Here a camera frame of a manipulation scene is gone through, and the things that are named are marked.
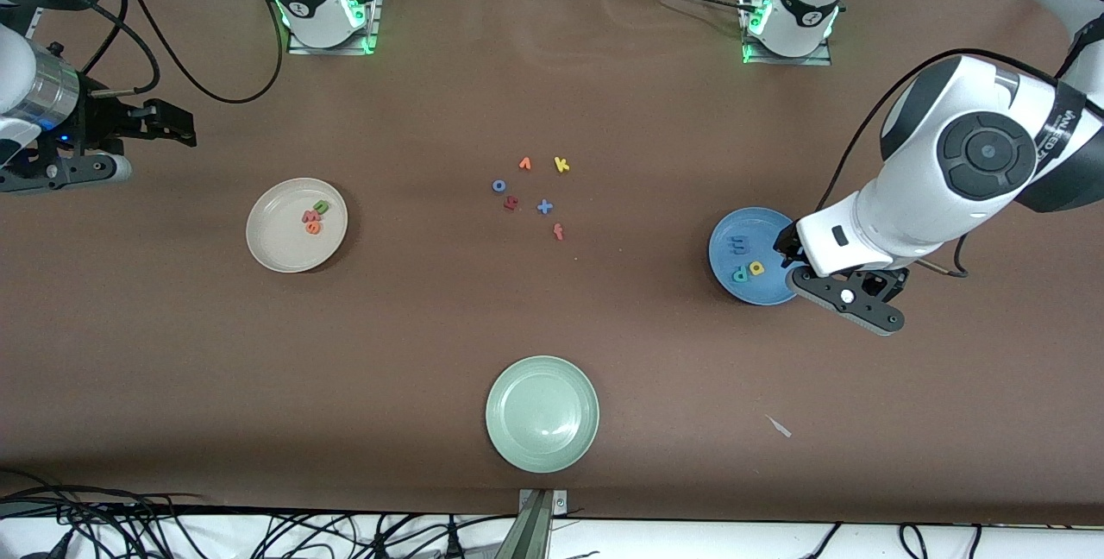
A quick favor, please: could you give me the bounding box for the blue plate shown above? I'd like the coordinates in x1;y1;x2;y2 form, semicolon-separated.
708;207;807;307

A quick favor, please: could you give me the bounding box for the beige plate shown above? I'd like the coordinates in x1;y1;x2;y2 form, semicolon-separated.
246;178;349;273

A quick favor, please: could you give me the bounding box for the brown table cover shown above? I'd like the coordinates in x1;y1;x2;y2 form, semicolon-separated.
0;0;1104;527

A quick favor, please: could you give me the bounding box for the green plate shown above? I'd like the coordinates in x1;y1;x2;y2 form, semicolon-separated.
485;355;600;474

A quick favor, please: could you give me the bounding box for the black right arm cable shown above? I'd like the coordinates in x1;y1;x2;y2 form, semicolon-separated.
86;0;285;104

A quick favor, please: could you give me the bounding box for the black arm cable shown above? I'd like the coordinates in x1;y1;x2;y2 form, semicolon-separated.
86;0;285;104
815;0;1104;280

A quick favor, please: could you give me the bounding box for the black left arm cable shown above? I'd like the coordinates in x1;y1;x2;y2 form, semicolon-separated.
815;0;1104;280

